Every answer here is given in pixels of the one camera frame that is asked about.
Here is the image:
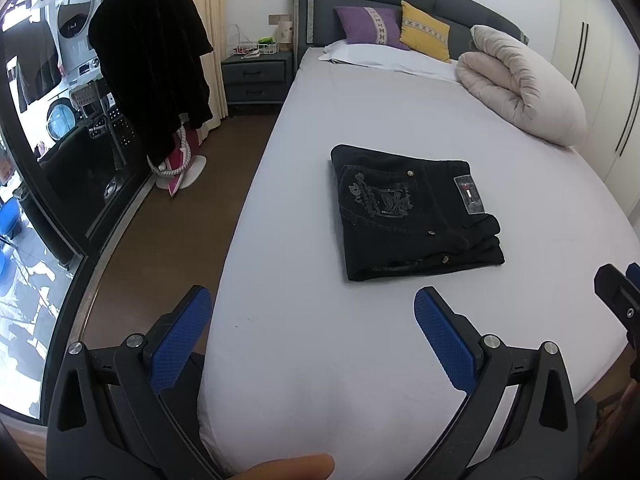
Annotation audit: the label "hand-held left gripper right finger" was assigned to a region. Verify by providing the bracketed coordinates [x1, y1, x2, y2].
[414, 286, 583, 480]

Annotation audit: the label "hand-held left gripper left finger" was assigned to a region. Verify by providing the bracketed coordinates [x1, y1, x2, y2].
[45, 285, 227, 480]

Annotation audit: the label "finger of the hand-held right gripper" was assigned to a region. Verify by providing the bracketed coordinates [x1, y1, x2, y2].
[624, 264, 640, 303]
[594, 264, 640, 358]

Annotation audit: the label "black denim pants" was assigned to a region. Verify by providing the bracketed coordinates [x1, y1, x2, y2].
[330, 144, 506, 282]

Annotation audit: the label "person's left hand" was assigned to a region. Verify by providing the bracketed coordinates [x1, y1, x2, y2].
[231, 453, 336, 480]

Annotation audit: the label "bed with white sheet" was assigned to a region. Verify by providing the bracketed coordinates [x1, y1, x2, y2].
[197, 0, 640, 480]

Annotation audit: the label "white stand base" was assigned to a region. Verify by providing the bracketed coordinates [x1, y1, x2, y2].
[154, 155, 207, 192]

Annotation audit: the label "folded beige duvet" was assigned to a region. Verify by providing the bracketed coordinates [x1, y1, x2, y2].
[456, 25, 588, 147]

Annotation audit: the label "cream wardrobe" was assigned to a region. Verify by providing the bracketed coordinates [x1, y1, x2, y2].
[550, 0, 640, 203]

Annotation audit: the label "glass sliding door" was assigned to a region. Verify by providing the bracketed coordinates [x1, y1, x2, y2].
[0, 0, 168, 421]

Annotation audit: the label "grey nightstand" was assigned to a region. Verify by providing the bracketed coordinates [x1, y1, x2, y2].
[220, 50, 295, 107]

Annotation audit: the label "black hanging garment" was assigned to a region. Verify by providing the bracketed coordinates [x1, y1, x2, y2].
[87, 0, 215, 158]

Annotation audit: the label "white pillow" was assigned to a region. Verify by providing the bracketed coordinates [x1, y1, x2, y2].
[319, 39, 461, 83]

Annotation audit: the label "yellow pillow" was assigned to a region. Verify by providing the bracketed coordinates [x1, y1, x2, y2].
[400, 0, 452, 63]

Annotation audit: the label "beige curtain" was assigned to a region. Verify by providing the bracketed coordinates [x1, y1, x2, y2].
[165, 0, 230, 143]

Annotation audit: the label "purple pillow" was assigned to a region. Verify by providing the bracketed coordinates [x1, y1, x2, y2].
[334, 6, 412, 52]

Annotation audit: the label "white washing machine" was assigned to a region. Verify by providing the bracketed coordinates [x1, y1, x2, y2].
[47, 0, 108, 91]

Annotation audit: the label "white wire basket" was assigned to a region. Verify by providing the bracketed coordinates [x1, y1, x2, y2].
[229, 40, 279, 58]

